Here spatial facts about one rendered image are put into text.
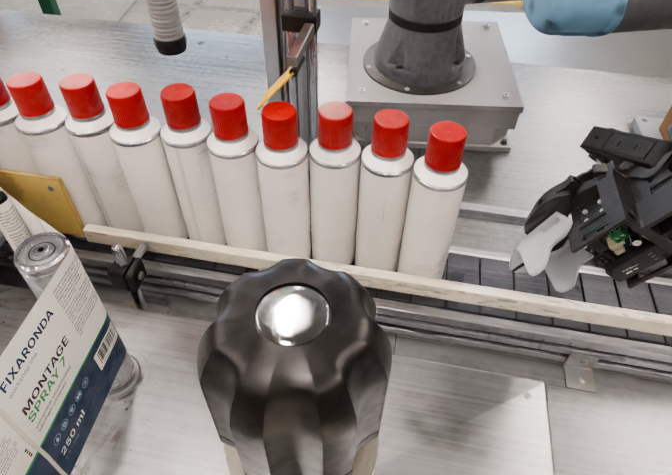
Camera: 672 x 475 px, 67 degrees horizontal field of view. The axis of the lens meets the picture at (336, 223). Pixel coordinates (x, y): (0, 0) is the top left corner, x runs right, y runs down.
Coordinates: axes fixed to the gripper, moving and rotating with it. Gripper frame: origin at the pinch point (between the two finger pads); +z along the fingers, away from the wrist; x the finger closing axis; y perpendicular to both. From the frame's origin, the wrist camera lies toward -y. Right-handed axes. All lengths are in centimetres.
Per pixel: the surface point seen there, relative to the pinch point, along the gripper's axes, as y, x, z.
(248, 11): -264, -63, 144
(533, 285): -1.2, 5.3, 3.3
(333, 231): 1.7, -18.2, 8.6
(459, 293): 4.1, -3.9, 5.1
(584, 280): -3.1, 10.4, 0.4
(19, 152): 2, -51, 21
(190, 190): 1.7, -33.2, 13.6
